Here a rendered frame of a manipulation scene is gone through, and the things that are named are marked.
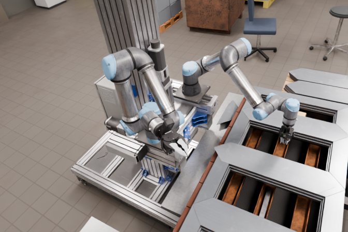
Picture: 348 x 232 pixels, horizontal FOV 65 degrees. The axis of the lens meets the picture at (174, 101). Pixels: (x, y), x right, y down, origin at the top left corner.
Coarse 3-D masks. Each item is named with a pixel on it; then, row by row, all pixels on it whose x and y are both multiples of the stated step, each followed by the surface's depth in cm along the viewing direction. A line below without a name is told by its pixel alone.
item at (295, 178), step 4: (292, 164) 170; (296, 164) 169; (300, 164) 169; (292, 168) 167; (296, 168) 167; (300, 168) 167; (304, 168) 166; (292, 172) 165; (296, 172) 165; (300, 172) 164; (288, 176) 163; (292, 176) 163; (296, 176) 163; (300, 176) 162; (288, 180) 161; (292, 180) 161; (296, 180) 161; (300, 180) 160; (292, 184) 159; (296, 184) 159; (300, 184) 158
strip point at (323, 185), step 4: (320, 172) 163; (320, 176) 161; (324, 176) 161; (320, 180) 159; (324, 180) 159; (328, 180) 158; (320, 184) 157; (324, 184) 157; (328, 184) 156; (332, 184) 156; (320, 188) 155; (324, 188) 155; (328, 188) 154; (316, 192) 154; (320, 192) 153
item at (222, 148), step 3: (222, 144) 188; (225, 144) 188; (228, 144) 187; (219, 147) 186; (222, 147) 186; (225, 147) 186; (219, 150) 184; (222, 150) 184; (225, 150) 184; (219, 153) 182; (222, 153) 182; (219, 156) 180; (222, 156) 180
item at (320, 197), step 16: (320, 112) 208; (336, 112) 202; (272, 128) 197; (240, 144) 191; (320, 144) 185; (224, 176) 170; (256, 176) 168; (304, 192) 156; (336, 192) 152; (320, 208) 150; (320, 224) 142
